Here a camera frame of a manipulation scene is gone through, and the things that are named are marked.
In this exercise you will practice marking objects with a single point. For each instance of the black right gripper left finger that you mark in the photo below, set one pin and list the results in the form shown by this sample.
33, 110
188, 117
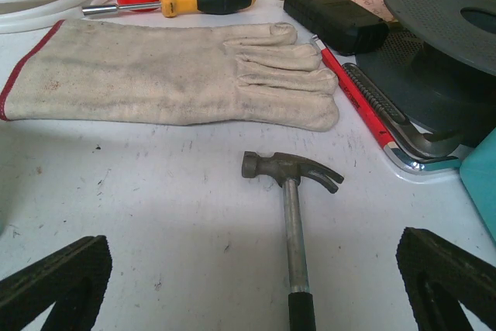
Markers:
71, 282

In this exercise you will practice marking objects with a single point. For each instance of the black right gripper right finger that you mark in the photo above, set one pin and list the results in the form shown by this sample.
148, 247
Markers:
441, 280

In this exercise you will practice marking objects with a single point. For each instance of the teal plastic toolbox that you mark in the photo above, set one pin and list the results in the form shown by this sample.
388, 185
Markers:
478, 174

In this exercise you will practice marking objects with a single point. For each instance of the beige work glove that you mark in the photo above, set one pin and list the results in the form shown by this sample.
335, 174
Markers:
103, 71

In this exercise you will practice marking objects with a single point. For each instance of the black rectangular case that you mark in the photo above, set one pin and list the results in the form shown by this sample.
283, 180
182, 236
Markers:
343, 25

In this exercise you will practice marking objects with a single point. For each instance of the yellow black nut driver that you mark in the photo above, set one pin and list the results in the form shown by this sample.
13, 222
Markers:
173, 8

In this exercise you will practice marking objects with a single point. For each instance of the red handled pry tool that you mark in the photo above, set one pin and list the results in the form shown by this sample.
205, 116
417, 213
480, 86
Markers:
410, 150

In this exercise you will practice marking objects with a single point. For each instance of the claw hammer steel handle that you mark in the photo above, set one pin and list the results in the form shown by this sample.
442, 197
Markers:
288, 170

